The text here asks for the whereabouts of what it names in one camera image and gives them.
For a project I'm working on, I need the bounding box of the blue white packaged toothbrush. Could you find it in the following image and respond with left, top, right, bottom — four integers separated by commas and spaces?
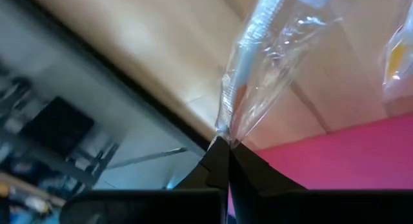
214, 0, 345, 147

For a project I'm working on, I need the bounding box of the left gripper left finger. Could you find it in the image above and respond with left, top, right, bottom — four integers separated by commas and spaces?
173, 136, 230, 224

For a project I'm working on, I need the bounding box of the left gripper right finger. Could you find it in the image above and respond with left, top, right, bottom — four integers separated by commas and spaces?
229, 142, 307, 224

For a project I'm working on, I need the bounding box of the orange white packaged toothbrush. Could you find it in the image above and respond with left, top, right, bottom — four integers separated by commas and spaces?
380, 22, 413, 104

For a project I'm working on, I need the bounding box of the pink plastic bin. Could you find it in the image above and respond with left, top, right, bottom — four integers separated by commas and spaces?
227, 113, 413, 217

